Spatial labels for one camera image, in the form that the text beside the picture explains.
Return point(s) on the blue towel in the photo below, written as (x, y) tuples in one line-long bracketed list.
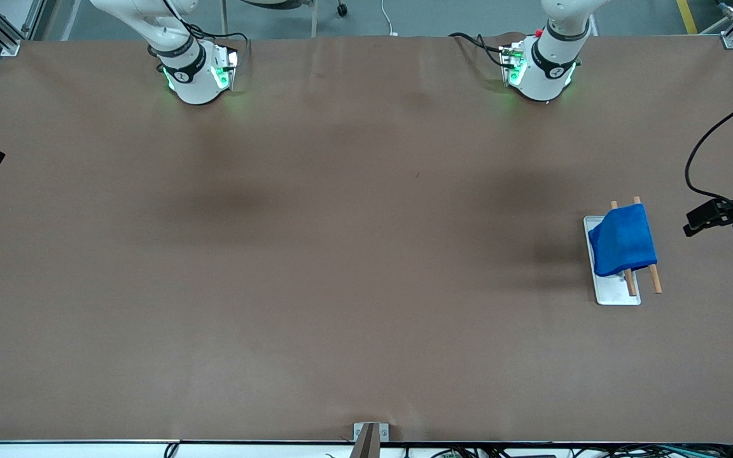
[(624, 242)]

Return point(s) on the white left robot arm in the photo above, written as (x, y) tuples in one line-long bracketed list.
[(548, 63)]

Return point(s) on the white towel rack base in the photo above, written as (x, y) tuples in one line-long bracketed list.
[(618, 292)]

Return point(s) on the brown table cover sheet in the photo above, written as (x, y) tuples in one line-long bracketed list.
[(214, 318)]

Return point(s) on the white wheeled stand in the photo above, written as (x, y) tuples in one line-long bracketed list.
[(314, 19)]

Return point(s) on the white table edge rail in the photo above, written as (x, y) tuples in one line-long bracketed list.
[(86, 450)]

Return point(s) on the metal bracket with brown post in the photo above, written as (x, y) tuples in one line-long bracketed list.
[(366, 439)]

